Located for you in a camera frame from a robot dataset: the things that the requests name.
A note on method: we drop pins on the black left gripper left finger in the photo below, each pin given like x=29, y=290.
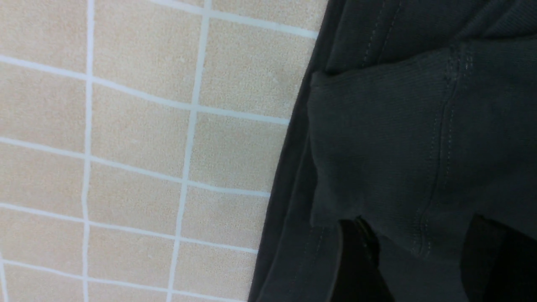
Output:
x=358, y=277

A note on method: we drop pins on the beige grid tablecloth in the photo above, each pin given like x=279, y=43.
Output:
x=139, y=143

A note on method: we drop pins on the dark gray long-sleeved shirt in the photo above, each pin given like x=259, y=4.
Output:
x=415, y=115

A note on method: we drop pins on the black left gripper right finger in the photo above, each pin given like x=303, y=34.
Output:
x=498, y=263

